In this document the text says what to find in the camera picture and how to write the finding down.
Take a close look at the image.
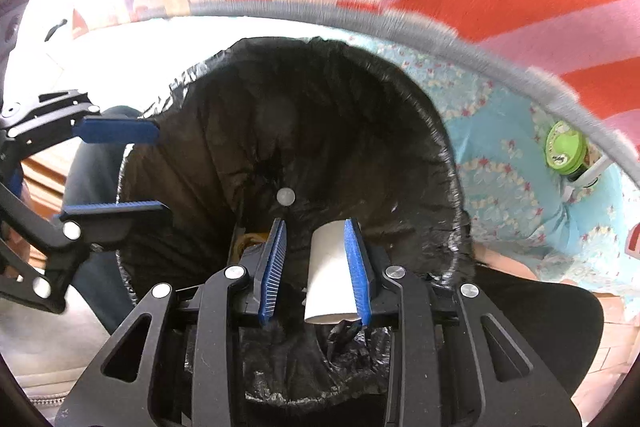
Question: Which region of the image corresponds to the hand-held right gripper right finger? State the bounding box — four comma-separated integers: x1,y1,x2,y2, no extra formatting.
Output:
344,217,584,427

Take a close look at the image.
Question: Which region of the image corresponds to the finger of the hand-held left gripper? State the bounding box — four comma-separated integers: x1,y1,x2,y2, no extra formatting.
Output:
0,90,161,146
0,182,174,314

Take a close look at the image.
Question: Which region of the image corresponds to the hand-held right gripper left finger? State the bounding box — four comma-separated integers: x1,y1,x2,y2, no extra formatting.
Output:
54,218,289,427

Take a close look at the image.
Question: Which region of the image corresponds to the white paper cup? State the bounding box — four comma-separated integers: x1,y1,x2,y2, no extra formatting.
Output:
304,219,362,325

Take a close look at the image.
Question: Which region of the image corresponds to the trash bin with black bag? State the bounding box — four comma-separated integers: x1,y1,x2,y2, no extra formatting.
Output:
116,36,476,408

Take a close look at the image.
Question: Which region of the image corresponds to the person's leg in jeans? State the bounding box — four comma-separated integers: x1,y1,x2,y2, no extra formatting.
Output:
62,106,146,333

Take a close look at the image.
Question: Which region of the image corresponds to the black seat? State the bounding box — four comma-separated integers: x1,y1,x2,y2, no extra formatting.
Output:
472,264,604,408

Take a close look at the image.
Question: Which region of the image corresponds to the green lidded jar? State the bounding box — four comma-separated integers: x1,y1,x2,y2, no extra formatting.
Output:
544,121,594,180

